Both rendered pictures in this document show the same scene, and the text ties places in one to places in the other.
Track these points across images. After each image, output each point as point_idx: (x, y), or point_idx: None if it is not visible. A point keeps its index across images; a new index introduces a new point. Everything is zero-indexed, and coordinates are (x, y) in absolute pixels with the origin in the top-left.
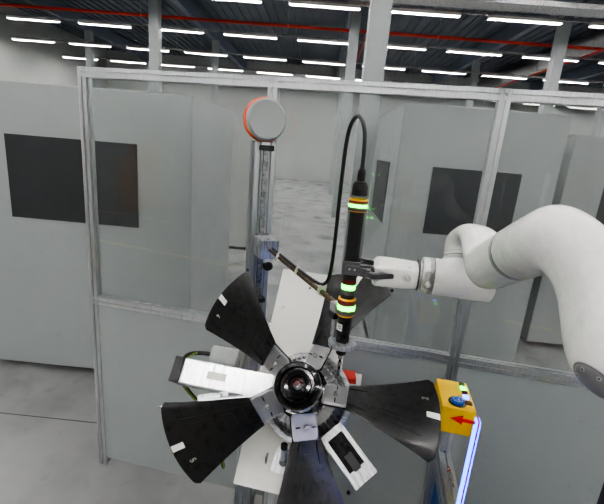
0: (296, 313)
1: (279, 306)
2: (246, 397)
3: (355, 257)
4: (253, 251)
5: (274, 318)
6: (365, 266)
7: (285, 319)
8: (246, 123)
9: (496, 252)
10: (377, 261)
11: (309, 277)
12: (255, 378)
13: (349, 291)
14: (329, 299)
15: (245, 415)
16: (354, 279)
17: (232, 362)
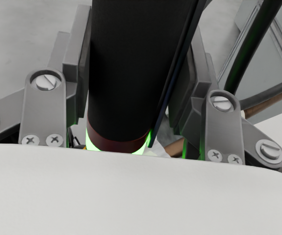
0: None
1: None
2: (71, 132)
3: (96, 21)
4: None
5: (268, 122)
6: (24, 98)
7: (276, 138)
8: None
9: None
10: (100, 165)
11: (280, 83)
12: (146, 142)
13: (86, 147)
14: (178, 139)
15: (69, 147)
16: (97, 128)
17: (167, 109)
